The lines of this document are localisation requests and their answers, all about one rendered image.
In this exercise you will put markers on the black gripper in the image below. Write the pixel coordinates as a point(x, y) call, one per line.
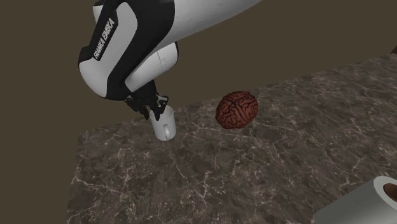
point(145, 92)

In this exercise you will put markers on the white mug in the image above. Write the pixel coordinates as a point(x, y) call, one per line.
point(164, 125)

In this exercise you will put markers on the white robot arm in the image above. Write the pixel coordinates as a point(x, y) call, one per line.
point(102, 77)

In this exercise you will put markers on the dark red brain figure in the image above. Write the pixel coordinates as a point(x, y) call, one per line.
point(236, 110)

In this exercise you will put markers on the white paper roll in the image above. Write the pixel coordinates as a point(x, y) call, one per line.
point(356, 203)

